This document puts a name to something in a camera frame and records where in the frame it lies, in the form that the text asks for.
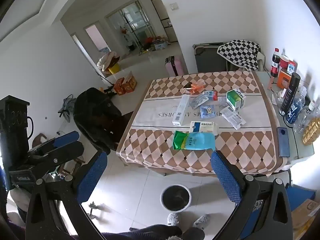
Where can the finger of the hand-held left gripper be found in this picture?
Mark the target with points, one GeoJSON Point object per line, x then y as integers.
{"type": "Point", "coordinates": [65, 153]}
{"type": "Point", "coordinates": [66, 138]}

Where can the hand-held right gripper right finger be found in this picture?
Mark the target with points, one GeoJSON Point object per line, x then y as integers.
{"type": "Point", "coordinates": [225, 177]}

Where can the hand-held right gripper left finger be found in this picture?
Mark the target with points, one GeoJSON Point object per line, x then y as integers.
{"type": "Point", "coordinates": [92, 177]}

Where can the round trash bin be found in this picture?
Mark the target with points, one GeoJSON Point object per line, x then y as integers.
{"type": "Point", "coordinates": [175, 197]}

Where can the blue and red milk carton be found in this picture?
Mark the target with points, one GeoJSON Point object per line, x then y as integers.
{"type": "Point", "coordinates": [213, 95]}

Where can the grey bag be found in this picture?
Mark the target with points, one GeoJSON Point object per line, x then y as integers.
{"type": "Point", "coordinates": [66, 107]}

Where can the small dumbbell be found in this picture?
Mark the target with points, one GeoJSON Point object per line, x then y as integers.
{"type": "Point", "coordinates": [94, 208]}

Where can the chair with black jacket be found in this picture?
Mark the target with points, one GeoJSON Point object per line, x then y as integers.
{"type": "Point", "coordinates": [97, 120]}

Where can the brown checked tablecloth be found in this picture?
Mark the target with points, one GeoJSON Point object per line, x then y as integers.
{"type": "Point", "coordinates": [200, 142]}

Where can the green and blue plastic bag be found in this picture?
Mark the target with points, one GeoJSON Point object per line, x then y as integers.
{"type": "Point", "coordinates": [193, 141]}

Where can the grey fluffy slipper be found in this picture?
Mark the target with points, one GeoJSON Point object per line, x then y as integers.
{"type": "Point", "coordinates": [173, 218]}
{"type": "Point", "coordinates": [201, 221]}

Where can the white and blue medicine box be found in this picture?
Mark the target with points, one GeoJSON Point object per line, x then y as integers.
{"type": "Point", "coordinates": [202, 126]}

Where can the white printed packet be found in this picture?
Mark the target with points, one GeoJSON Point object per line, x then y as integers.
{"type": "Point", "coordinates": [233, 118]}

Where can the blue smartphone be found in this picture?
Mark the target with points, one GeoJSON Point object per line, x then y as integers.
{"type": "Point", "coordinates": [283, 142]}

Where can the blue cartoon snack packet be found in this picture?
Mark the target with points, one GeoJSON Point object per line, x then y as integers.
{"type": "Point", "coordinates": [208, 111]}

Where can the clear plastic wrapper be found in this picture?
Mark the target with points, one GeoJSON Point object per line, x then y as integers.
{"type": "Point", "coordinates": [222, 102]}

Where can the orange cardboard box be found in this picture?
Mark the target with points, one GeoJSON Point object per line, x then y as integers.
{"type": "Point", "coordinates": [130, 83]}
{"type": "Point", "coordinates": [120, 85]}

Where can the green and white box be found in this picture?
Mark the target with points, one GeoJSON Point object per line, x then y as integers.
{"type": "Point", "coordinates": [236, 99]}

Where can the silver blister pack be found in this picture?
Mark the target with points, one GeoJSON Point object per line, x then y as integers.
{"type": "Point", "coordinates": [199, 101]}

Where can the long white box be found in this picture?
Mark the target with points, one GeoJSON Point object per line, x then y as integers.
{"type": "Point", "coordinates": [181, 110]}

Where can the glass top side table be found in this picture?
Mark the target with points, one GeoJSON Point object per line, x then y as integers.
{"type": "Point", "coordinates": [300, 145]}

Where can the yellow bin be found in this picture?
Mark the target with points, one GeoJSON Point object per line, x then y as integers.
{"type": "Point", "coordinates": [113, 68]}

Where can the beige cushion pile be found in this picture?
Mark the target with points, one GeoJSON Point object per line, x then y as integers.
{"type": "Point", "coordinates": [108, 59]}

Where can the brown cardboard box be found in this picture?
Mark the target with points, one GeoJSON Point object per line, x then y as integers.
{"type": "Point", "coordinates": [307, 216]}

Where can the orange plastic wrapper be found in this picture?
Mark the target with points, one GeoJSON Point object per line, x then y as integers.
{"type": "Point", "coordinates": [196, 86]}

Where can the clear plastic bottle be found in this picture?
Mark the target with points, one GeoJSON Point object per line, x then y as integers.
{"type": "Point", "coordinates": [303, 117]}

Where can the black snack wrapper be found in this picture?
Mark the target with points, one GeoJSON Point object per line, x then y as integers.
{"type": "Point", "coordinates": [187, 85]}

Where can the blue label water bottle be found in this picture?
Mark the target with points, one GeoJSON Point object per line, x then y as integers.
{"type": "Point", "coordinates": [297, 107]}

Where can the black spray can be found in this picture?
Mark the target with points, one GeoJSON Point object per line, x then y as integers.
{"type": "Point", "coordinates": [290, 93]}

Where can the grey folding bed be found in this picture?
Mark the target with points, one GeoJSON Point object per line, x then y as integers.
{"type": "Point", "coordinates": [208, 58]}

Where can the pink suitcase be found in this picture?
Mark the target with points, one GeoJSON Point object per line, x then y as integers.
{"type": "Point", "coordinates": [175, 66]}

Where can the black coat rack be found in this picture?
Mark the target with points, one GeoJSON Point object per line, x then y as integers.
{"type": "Point", "coordinates": [132, 33]}

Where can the cola bottle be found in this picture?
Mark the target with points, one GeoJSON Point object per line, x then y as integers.
{"type": "Point", "coordinates": [275, 63]}

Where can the black white checkered blanket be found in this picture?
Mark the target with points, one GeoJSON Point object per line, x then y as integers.
{"type": "Point", "coordinates": [240, 53]}

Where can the blue and white drink carton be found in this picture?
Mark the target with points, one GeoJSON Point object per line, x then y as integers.
{"type": "Point", "coordinates": [291, 68]}

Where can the red cup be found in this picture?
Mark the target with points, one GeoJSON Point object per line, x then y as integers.
{"type": "Point", "coordinates": [284, 62]}

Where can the wall switch plate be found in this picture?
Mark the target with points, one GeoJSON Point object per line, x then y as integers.
{"type": "Point", "coordinates": [174, 6]}

